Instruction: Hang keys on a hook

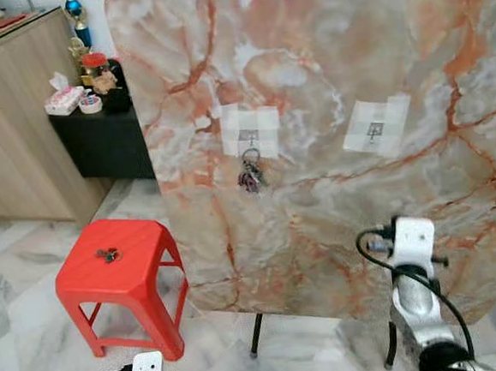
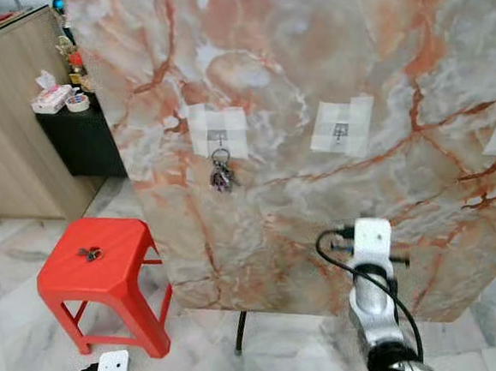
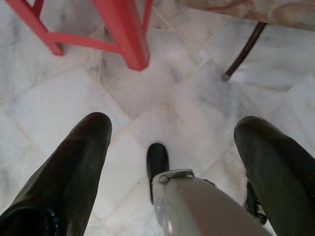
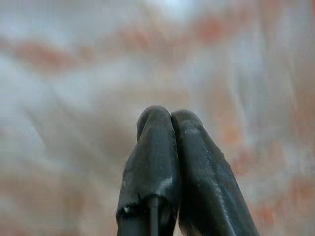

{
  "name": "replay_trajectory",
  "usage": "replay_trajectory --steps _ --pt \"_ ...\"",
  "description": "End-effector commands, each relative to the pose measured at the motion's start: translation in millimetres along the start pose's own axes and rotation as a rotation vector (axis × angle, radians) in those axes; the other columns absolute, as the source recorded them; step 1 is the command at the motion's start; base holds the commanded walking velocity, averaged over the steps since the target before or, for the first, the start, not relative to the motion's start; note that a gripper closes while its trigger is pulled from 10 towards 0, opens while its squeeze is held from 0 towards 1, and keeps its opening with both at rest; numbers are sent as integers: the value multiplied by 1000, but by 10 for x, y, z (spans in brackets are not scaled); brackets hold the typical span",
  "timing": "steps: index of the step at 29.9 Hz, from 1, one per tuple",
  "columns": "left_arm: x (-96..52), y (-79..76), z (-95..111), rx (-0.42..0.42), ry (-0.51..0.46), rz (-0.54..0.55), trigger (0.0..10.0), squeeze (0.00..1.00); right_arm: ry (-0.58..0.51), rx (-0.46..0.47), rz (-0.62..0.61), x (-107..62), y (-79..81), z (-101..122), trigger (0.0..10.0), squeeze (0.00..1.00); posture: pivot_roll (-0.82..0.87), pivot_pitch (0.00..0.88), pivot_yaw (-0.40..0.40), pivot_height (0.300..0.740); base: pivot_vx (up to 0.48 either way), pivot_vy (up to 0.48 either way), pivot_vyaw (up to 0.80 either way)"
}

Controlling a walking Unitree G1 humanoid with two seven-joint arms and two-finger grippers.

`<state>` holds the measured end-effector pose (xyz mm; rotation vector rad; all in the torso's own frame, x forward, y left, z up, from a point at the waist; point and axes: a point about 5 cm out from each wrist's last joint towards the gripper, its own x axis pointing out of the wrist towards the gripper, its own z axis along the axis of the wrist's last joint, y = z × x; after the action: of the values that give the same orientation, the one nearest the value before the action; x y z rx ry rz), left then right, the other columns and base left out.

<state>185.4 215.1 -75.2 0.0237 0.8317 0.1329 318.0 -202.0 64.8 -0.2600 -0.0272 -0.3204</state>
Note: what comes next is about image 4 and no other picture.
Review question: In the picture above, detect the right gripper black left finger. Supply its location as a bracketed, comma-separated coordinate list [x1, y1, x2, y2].
[115, 105, 182, 236]

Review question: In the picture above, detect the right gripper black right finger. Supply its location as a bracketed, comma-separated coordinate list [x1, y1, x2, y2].
[171, 109, 261, 236]

